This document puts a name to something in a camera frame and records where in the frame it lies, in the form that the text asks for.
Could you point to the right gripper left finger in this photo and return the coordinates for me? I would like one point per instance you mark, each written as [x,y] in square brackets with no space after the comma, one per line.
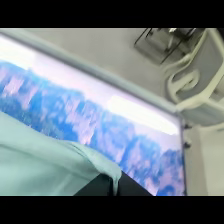
[96,187]

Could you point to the light green shirt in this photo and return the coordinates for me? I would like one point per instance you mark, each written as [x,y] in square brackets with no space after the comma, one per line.
[40,163]

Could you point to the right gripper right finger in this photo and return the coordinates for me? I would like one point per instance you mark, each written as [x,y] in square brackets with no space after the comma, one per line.
[131,188]

